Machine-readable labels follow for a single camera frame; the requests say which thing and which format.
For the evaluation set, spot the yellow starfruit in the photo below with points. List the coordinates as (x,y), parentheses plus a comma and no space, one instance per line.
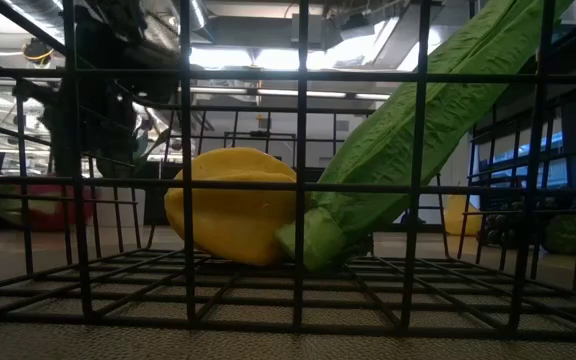
(238,225)

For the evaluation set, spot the green corn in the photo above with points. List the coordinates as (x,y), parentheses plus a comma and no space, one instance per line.
(393,140)

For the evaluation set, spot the black grape bunch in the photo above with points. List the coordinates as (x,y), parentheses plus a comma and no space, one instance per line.
(498,230)

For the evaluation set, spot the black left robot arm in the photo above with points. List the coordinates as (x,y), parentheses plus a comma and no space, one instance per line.
(103,100)

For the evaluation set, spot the long ceiling light strip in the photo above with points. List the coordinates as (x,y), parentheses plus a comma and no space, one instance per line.
(218,91)

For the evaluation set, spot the potted green succulent plant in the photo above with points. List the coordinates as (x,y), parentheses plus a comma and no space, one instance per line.
(143,145)

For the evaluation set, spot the green leafy vegetable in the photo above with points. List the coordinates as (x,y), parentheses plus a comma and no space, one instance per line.
(563,240)

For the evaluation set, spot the silver ventilation duct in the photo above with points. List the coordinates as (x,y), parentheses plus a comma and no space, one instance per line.
(199,15)

